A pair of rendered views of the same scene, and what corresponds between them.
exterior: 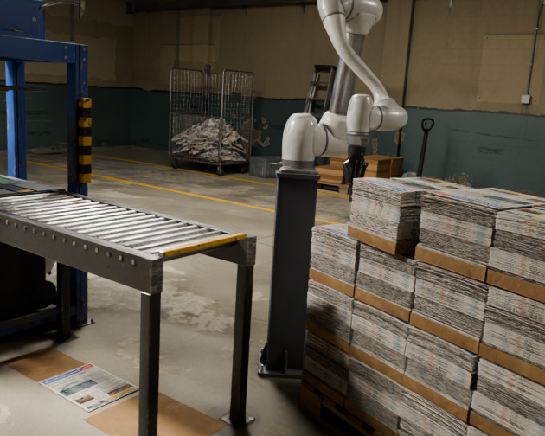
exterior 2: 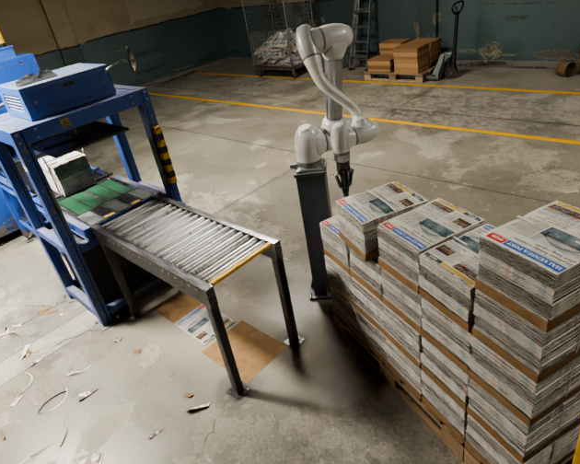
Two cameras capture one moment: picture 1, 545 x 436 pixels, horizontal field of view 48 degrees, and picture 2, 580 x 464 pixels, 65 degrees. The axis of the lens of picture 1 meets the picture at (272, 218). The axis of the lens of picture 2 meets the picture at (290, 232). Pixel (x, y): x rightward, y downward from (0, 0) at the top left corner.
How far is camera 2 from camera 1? 0.97 m
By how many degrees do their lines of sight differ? 22
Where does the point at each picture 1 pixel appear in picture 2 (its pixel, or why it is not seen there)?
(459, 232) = (400, 258)
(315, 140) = (318, 145)
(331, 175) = (381, 65)
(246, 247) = (273, 249)
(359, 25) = (334, 54)
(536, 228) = (442, 273)
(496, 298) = (425, 306)
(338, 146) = not seen: hidden behind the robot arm
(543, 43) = not seen: outside the picture
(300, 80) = not seen: outside the picture
